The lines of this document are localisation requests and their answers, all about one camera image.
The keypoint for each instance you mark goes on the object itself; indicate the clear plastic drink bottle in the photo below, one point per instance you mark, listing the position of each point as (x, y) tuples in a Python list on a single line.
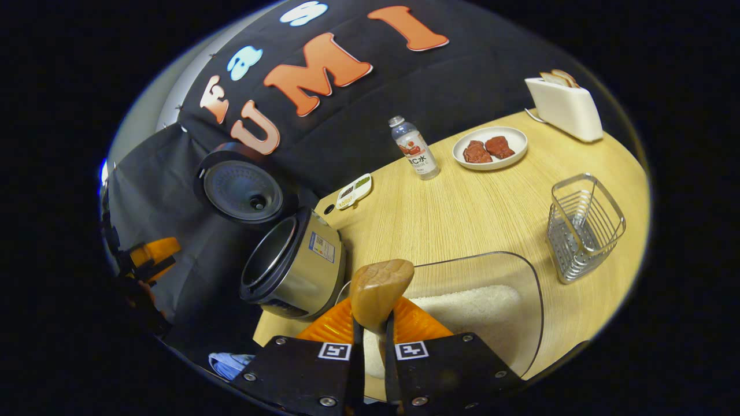
[(416, 153)]

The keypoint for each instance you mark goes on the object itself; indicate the black table grommet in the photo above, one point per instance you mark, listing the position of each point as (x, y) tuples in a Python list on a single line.
[(329, 209)]

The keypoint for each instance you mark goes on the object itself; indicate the white toaster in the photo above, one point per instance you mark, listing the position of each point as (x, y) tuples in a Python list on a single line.
[(569, 110)]

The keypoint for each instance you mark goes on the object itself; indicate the white divided bean dish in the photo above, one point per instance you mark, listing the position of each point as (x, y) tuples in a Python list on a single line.
[(354, 190)]

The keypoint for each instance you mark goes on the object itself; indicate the person's blue clothing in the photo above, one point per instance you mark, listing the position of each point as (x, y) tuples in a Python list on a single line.
[(231, 365)]

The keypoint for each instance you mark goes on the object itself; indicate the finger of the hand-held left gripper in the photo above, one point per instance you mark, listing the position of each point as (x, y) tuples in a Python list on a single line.
[(156, 251)]

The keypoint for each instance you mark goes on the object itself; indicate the clear plastic rice container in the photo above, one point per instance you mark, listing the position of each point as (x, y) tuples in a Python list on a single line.
[(535, 323)]

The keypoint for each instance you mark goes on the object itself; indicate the red meat piece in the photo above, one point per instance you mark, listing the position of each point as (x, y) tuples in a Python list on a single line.
[(500, 147), (477, 153)]

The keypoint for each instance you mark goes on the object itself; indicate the white round plate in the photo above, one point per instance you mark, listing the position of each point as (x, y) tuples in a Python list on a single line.
[(517, 141)]

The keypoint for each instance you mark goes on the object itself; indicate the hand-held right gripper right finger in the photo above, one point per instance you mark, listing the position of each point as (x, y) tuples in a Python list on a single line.
[(392, 375)]

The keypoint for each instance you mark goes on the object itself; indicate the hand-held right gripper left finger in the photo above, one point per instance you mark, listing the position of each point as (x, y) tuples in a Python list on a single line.
[(356, 375)]

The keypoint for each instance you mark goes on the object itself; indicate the wooden spoon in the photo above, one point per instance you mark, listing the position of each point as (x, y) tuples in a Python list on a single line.
[(378, 289)]

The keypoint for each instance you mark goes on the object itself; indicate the black and silver rice cooker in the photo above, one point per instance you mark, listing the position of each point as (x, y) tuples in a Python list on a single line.
[(306, 271)]

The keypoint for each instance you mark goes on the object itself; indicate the toast bread slice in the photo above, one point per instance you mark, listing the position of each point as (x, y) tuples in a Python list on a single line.
[(566, 76), (554, 78)]

